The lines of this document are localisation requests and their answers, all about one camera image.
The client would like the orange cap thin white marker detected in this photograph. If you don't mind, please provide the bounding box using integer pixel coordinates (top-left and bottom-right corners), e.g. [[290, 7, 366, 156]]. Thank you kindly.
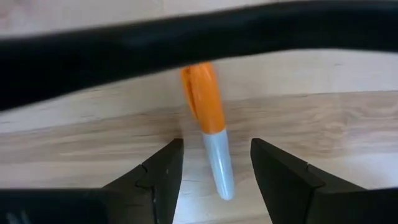
[[180, 61, 236, 202]]

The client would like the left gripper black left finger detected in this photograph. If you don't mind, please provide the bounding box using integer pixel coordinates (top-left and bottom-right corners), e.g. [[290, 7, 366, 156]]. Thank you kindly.
[[101, 138, 185, 224]]

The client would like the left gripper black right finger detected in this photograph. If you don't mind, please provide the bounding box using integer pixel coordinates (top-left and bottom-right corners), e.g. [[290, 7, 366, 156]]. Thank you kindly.
[[251, 138, 398, 224]]

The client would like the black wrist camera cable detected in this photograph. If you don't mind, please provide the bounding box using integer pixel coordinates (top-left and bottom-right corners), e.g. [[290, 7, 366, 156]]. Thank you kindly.
[[0, 0, 398, 111]]

